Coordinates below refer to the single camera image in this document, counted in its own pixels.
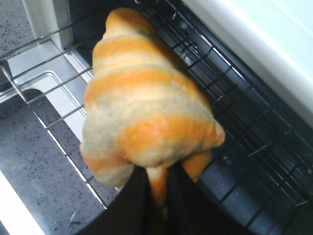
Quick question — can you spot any wire oven rack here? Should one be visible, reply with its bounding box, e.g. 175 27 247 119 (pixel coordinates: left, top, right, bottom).
0 0 313 235

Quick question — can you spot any white toaster oven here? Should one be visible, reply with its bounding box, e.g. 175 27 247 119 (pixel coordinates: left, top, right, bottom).
23 0 313 235

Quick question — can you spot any croissant bread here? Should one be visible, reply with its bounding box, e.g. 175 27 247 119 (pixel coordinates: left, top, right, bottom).
80 8 225 209

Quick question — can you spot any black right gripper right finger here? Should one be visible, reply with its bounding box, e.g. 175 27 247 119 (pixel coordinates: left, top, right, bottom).
167 165 254 235

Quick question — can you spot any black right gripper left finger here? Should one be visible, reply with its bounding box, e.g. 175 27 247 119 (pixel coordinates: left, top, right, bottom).
78 166 149 235

